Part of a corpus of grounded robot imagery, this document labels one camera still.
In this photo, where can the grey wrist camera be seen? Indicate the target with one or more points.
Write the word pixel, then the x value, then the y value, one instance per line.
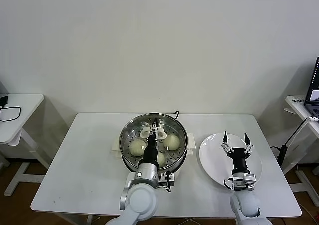
pixel 243 181
pixel 165 180

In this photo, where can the round glass lid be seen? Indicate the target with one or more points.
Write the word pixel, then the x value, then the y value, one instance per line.
pixel 174 129

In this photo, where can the black power adapter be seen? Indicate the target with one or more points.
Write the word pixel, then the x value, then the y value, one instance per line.
pixel 3 101

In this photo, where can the white side desk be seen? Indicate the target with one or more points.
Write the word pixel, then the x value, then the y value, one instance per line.
pixel 296 105
pixel 25 110

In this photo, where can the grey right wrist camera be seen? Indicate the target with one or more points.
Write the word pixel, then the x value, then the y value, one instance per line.
pixel 243 181

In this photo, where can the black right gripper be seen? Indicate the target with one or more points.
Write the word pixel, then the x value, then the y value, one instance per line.
pixel 238 157

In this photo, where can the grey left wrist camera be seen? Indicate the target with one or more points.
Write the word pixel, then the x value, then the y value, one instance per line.
pixel 165 180

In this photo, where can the stainless steel steamer basket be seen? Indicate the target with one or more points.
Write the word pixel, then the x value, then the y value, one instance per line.
pixel 127 161

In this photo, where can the open dark laptop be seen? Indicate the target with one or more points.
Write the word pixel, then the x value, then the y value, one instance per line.
pixel 312 85

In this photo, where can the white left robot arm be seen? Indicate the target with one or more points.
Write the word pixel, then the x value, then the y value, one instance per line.
pixel 139 200

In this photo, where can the black power strip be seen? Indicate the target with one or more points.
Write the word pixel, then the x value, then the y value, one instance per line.
pixel 281 155

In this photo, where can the white round plate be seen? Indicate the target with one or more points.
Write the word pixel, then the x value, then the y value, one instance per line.
pixel 211 155

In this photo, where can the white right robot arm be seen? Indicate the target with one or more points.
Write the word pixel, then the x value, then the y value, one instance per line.
pixel 245 205

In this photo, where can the white steamed baozi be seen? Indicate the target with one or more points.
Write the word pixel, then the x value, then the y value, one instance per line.
pixel 172 141
pixel 135 147
pixel 162 160

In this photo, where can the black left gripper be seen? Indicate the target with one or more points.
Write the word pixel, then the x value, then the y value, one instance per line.
pixel 150 151

